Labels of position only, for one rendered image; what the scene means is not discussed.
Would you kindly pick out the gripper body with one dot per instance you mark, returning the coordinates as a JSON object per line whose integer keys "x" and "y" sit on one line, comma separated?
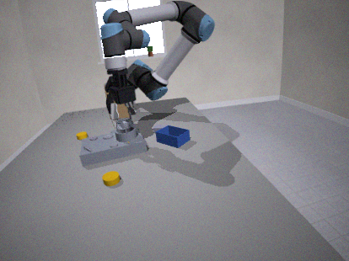
{"x": 123, "y": 94}

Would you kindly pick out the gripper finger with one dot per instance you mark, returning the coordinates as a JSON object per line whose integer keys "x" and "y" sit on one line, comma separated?
{"x": 131, "y": 111}
{"x": 112, "y": 109}

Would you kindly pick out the yellow short cylinder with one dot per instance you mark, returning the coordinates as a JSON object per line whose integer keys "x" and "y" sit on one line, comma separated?
{"x": 81, "y": 135}
{"x": 111, "y": 178}

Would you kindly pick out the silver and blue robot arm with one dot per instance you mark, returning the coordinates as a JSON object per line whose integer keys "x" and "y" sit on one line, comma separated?
{"x": 119, "y": 34}

